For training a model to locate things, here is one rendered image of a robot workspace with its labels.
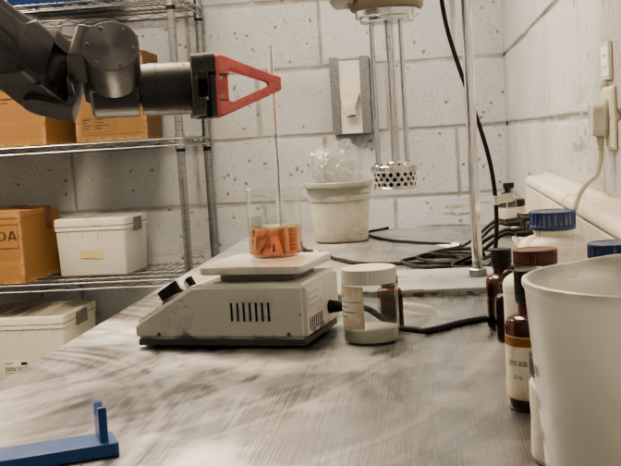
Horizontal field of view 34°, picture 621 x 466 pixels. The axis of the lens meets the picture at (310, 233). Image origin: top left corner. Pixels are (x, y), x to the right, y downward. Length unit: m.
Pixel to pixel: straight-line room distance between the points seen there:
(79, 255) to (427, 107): 1.25
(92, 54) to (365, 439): 0.49
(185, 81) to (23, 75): 0.17
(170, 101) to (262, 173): 2.43
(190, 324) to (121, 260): 2.22
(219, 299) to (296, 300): 0.09
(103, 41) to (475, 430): 0.54
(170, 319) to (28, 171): 2.66
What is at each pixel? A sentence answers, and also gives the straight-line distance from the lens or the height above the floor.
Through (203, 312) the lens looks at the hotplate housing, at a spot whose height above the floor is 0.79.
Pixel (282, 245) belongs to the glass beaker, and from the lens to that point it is 1.12.
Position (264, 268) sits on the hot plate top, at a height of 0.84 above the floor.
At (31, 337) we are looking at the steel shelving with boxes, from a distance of 3.39.
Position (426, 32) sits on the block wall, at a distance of 3.49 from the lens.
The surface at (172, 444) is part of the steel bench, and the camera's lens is 0.78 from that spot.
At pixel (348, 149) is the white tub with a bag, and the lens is 2.10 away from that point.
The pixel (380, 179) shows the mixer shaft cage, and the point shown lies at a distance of 1.44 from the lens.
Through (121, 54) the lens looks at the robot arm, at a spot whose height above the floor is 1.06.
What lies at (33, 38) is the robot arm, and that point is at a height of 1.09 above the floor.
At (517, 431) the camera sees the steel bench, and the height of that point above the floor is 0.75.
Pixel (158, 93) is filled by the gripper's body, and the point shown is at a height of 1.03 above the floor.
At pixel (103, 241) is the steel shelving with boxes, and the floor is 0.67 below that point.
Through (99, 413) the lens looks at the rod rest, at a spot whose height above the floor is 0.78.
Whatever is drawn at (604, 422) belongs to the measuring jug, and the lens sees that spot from 0.46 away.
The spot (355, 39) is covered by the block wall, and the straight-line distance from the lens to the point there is 3.50.
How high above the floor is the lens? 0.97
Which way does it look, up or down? 5 degrees down
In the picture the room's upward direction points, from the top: 3 degrees counter-clockwise
